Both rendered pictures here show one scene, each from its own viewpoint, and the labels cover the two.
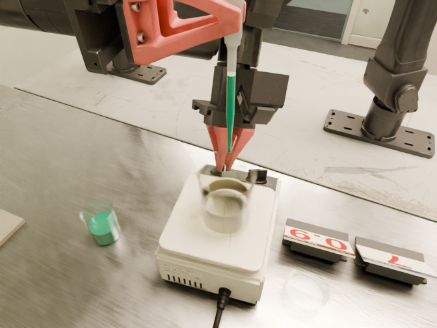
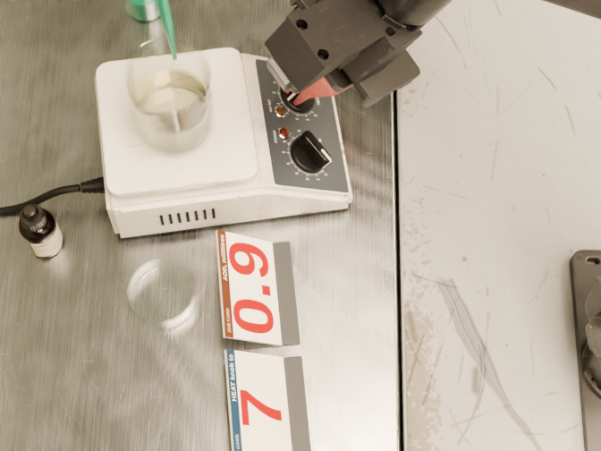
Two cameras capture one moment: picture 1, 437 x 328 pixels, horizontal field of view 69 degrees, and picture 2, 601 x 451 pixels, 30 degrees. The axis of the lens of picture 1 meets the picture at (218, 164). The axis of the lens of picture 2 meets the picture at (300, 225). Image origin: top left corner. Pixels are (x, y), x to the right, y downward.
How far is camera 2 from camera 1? 65 cm
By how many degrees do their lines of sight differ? 39
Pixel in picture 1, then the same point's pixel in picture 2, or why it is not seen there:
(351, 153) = (520, 324)
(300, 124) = (565, 204)
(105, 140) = not seen: outside the picture
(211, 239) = (131, 122)
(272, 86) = (298, 56)
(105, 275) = (85, 38)
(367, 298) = (194, 386)
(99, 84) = not seen: outside the picture
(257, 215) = (197, 165)
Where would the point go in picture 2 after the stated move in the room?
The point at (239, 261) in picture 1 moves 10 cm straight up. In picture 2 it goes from (113, 165) to (94, 104)
